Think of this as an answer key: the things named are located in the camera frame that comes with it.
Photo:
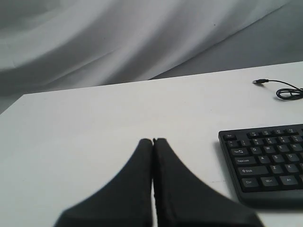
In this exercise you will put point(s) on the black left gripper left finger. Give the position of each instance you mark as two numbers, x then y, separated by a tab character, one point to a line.
125	201

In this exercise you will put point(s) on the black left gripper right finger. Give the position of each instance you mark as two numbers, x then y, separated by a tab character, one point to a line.
183	200

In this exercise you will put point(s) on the black acer keyboard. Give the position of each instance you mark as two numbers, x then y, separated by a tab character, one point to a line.
266	165

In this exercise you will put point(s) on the grey backdrop cloth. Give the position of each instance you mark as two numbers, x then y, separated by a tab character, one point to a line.
63	44

